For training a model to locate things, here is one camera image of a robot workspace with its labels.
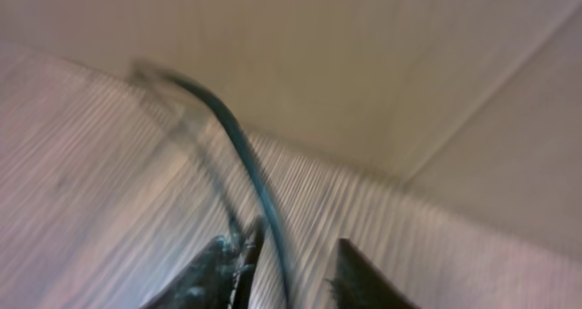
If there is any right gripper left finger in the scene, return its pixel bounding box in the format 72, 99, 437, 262
141, 216, 265, 309

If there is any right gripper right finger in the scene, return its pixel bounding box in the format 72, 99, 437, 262
329, 238, 418, 309

